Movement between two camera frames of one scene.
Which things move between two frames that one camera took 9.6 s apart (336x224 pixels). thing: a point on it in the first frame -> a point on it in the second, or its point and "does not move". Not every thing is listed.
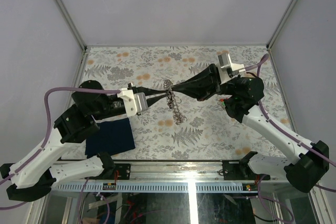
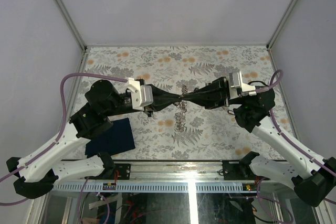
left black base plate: [124, 170] does not move
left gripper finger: [151, 100] -> [158, 105]
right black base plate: [237, 170] does not move
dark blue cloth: [113, 137] does not move
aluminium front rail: [163, 171] does not move
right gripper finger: [207, 77] -> [216, 91]
